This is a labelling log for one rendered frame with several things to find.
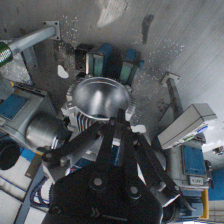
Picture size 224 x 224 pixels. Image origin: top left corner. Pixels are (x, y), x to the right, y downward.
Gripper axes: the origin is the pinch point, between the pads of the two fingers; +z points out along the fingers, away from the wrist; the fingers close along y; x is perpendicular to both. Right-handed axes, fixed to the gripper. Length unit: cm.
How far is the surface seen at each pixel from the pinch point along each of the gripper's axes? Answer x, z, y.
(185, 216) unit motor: -46, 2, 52
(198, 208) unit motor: -41, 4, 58
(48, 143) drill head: -33.6, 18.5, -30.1
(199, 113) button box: 6.2, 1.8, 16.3
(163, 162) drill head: -29, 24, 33
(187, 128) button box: 1.6, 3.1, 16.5
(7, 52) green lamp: 8.3, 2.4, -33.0
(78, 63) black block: 7.9, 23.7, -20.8
